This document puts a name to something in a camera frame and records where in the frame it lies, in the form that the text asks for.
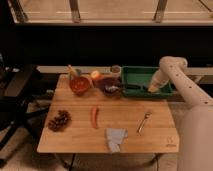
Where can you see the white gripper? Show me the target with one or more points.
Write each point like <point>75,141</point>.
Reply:
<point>159,80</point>

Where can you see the blue sponge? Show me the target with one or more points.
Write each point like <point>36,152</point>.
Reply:
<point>146,87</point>

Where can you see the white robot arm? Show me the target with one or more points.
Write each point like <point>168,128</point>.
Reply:
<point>196,131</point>

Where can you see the green plastic tray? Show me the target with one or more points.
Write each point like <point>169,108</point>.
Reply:
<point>140,75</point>

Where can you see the small cup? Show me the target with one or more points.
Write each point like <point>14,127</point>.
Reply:
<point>115,71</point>

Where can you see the purple bowl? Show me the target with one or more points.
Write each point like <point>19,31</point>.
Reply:
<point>108,81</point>

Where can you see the orange fruit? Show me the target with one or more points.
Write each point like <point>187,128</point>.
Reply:
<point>95,75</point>

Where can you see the light blue cloth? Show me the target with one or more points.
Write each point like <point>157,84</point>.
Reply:
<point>115,137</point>

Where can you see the orange carrot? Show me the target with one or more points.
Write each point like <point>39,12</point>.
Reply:
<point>94,113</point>

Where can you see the orange red bowl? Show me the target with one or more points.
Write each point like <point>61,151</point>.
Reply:
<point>79,85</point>

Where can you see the wooden folding table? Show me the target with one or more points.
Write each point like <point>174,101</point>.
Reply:
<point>101,124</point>

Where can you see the bunch of dark grapes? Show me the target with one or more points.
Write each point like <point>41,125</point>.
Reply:
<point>59,122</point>

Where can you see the black office chair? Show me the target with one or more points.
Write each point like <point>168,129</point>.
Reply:
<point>15,95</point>

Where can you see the black handled spoon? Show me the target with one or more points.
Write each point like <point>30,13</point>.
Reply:
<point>128,87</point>

